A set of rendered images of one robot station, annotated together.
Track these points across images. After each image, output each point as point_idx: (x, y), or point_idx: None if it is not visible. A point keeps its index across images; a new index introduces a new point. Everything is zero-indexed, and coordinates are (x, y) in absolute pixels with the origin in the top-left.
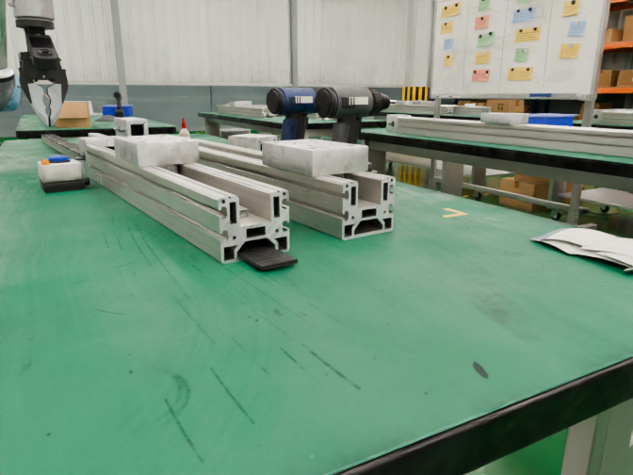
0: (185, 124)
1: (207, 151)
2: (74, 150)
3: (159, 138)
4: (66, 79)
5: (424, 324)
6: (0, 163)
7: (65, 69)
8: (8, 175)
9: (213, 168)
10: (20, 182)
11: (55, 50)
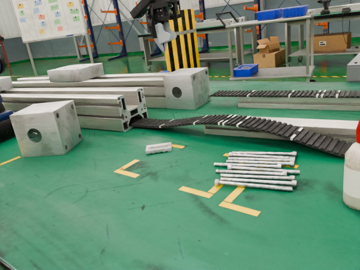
0: (356, 129)
1: (62, 88)
2: (311, 90)
3: (73, 67)
4: (148, 22)
5: None
6: (355, 84)
7: (147, 15)
8: (254, 85)
9: (37, 81)
10: (215, 87)
11: (135, 6)
